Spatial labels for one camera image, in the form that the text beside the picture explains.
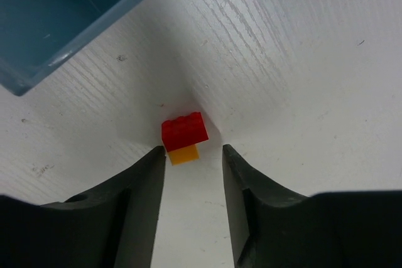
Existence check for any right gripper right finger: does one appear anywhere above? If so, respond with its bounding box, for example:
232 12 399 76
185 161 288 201
222 144 401 267

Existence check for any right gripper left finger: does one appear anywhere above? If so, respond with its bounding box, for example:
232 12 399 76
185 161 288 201
1 146 166 267

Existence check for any red yellow orange lego stack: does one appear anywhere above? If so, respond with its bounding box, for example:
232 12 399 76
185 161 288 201
161 112 209 165

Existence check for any light blue container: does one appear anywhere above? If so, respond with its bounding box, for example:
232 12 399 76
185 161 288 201
1 0 143 96

